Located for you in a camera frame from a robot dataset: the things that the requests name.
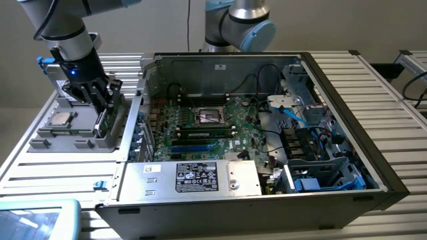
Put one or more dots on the blue plastic drive caddy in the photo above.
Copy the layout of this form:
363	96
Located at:
309	186

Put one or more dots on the CPU socket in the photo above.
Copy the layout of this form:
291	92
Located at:
211	115

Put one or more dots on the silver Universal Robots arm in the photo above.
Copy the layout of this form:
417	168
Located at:
62	27

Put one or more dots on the black RAM stick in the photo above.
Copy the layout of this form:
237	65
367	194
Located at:
204	135

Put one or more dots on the silver chipset heat sink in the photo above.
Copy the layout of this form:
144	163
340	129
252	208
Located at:
235	155

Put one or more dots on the black expansion slot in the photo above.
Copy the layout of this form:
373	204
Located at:
191	142

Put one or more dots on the blue expansion slot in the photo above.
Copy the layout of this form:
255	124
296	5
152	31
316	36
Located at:
193	148

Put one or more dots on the green motherboard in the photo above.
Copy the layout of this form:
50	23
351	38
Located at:
247	125

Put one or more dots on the open black PC case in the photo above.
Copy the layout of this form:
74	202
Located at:
233	212

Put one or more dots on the silver disk bay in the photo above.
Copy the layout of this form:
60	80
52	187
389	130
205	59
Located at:
301	82

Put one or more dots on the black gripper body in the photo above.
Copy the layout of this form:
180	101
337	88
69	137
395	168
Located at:
84	68

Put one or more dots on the blue panel latch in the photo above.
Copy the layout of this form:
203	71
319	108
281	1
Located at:
98	185

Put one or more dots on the silver power supply unit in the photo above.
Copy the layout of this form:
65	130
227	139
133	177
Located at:
187	178

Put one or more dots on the silver case side panel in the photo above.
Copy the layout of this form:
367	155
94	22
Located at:
60	172

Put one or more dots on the silver CPU chip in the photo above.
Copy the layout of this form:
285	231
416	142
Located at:
61	119

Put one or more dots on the teach pendant with light-blue rim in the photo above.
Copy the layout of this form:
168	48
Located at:
36	220

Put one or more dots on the green graphics card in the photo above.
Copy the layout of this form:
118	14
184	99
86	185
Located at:
105	125

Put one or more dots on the grey parts rack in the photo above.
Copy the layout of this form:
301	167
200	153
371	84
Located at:
66	140

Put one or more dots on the disk with blue bracket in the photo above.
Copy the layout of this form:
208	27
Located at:
53	75

